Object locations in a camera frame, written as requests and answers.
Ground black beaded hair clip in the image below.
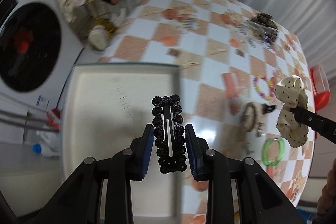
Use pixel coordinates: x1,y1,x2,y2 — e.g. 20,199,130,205
151,94,187,174

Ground cream polka dot scrunchie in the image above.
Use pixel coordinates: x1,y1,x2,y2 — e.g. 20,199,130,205
273,75,310,148

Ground small black claw clip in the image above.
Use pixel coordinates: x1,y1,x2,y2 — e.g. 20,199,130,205
261,104,276,115

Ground pastel spiral hair tie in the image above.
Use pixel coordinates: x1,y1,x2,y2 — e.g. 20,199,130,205
252,75,275,102

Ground beige braided hair tie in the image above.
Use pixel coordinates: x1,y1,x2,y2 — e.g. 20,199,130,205
240,102,264,132

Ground green translucent bracelet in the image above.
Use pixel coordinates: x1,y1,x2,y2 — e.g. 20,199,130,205
261,136,286,167

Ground red plastic basin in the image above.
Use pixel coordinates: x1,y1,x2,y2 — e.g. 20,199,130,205
310,65,331,111

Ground white shallow tray box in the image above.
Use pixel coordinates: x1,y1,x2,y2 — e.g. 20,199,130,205
60,63,181,223

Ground white blue-capped bottle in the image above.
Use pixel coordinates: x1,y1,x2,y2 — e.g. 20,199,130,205
32,141,60,158

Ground patterned checkered tablecloth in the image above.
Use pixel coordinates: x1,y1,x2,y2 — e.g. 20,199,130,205
97,0,316,224

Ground white washing machine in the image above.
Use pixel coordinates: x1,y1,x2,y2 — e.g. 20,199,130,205
1,0,83,111

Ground red handled mop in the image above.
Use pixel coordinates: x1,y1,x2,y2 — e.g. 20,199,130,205
1,105,60,132

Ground purple hair ties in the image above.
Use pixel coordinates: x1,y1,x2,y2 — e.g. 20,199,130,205
262,32,280,50

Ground gold wire rack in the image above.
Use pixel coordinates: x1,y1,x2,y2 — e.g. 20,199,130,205
76,0,123,26

